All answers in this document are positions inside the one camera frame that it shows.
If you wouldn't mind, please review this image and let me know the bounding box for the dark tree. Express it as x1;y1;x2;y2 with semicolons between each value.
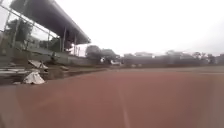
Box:
84;44;120;65

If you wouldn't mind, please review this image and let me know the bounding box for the red running track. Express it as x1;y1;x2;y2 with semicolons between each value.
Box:
0;66;224;128

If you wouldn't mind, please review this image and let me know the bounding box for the row of distant trees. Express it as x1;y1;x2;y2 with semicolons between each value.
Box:
118;49;224;68

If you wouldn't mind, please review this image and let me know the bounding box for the grey flat slab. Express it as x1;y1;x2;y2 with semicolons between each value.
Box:
27;59;49;70

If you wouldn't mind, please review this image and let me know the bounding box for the grey roofed grandstand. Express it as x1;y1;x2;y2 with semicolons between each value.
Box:
0;0;101;79

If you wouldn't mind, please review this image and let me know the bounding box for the white crumpled tarp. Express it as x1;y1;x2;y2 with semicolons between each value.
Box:
22;71;46;85

